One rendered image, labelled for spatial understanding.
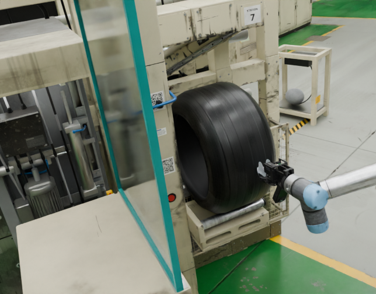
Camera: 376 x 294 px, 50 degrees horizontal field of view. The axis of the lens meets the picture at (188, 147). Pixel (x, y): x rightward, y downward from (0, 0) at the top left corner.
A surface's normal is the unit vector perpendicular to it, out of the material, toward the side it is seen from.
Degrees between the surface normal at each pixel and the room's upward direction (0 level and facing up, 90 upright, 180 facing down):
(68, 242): 0
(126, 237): 0
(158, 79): 90
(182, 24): 90
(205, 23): 90
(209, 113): 33
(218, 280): 0
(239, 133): 54
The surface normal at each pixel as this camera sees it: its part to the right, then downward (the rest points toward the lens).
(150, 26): 0.41, 0.38
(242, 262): -0.11, -0.88
